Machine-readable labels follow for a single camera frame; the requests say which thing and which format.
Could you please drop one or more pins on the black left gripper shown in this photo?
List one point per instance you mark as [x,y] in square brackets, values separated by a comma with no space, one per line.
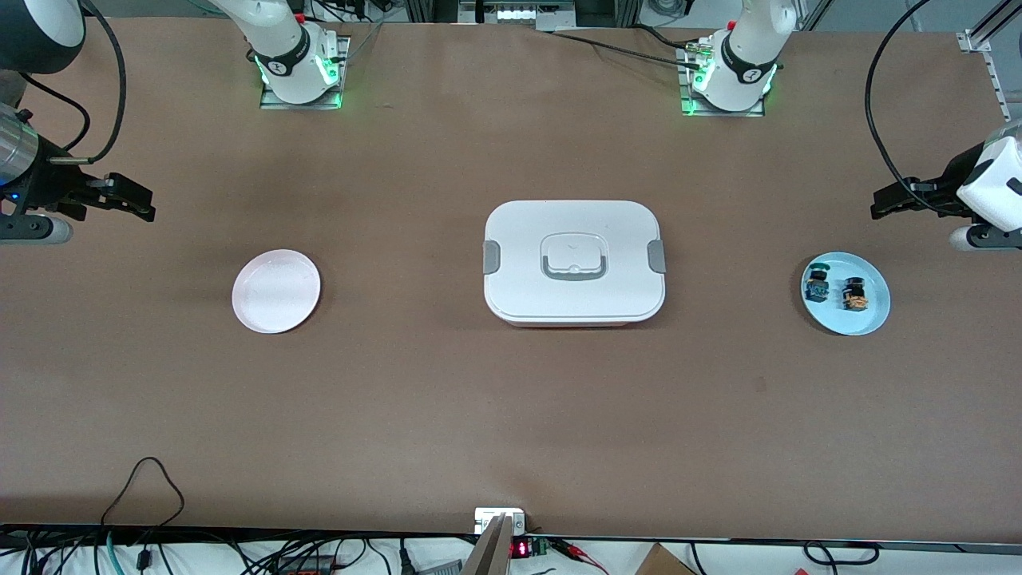
[940,194]

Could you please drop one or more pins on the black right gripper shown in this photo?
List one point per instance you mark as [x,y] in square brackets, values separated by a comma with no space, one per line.
[49,192]

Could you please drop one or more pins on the orange push-button switch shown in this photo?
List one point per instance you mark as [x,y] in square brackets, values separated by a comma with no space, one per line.
[856,302]

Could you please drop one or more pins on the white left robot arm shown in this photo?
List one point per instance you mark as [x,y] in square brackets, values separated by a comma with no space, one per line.
[742,76]

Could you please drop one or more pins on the white lidded lunch box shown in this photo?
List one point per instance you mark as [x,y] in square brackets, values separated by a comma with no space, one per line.
[575,295]

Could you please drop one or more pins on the brown cardboard box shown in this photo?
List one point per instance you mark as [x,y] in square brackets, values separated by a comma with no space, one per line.
[663,563]

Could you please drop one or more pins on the light blue round plate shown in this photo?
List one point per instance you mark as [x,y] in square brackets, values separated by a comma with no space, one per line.
[874,279]

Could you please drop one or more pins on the green black small component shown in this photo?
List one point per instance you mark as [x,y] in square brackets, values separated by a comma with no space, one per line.
[817,283]

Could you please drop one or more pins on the pink round plate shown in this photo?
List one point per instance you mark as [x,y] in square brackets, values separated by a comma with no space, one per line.
[275,291]

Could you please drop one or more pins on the small white device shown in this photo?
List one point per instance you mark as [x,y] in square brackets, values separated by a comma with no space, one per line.
[489,517]

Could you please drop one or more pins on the red clip lead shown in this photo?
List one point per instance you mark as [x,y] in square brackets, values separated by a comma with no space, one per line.
[583,557]

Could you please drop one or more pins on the grey wooden bar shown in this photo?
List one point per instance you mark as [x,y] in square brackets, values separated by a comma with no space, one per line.
[491,551]

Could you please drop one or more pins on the red LED display board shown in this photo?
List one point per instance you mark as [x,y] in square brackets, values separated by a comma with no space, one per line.
[523,548]

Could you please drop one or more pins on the aluminium corner bracket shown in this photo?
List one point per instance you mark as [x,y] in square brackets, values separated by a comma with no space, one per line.
[978,40]

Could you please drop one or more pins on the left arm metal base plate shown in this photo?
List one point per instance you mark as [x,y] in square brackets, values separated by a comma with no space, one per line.
[687,110]

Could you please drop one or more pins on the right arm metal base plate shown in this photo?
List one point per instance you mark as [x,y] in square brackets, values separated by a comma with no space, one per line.
[343,48]

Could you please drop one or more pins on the metal frame with lights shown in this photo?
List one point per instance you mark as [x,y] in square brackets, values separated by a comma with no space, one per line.
[519,12]

